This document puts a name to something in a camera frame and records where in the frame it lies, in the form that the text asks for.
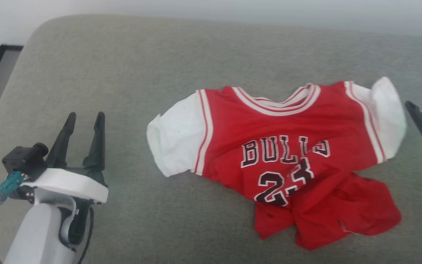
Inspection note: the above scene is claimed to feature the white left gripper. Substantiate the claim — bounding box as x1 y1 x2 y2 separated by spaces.
21 112 109 204

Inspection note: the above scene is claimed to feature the red and white basketball jersey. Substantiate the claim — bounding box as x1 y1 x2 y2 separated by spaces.
146 76 407 252

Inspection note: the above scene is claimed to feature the grey-green fabric sofa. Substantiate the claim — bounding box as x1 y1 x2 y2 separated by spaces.
0 14 422 264

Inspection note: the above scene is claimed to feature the teal left camera connector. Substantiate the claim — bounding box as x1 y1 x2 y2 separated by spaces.
0 172 25 204

